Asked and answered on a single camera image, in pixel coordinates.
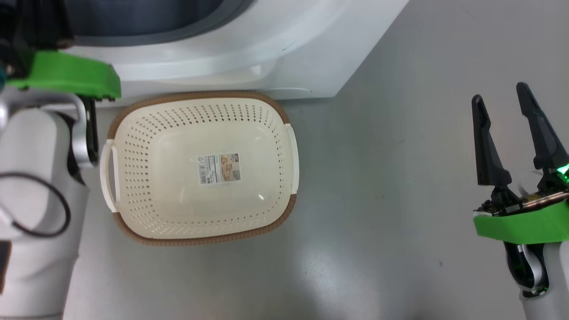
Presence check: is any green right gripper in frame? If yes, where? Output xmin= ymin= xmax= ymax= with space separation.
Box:
xmin=471 ymin=82 xmax=569 ymax=245

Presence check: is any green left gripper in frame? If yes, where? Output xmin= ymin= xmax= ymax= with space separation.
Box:
xmin=7 ymin=50 xmax=121 ymax=100

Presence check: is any cream laundry basket brown rim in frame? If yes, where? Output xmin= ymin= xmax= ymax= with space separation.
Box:
xmin=100 ymin=91 xmax=300 ymax=246

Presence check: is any white washing machine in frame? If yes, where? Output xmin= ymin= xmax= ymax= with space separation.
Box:
xmin=62 ymin=0 xmax=409 ymax=107

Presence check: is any product label sticker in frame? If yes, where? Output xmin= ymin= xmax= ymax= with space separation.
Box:
xmin=198 ymin=153 xmax=242 ymax=185

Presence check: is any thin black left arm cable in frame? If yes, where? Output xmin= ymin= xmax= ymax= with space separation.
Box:
xmin=0 ymin=172 xmax=72 ymax=238

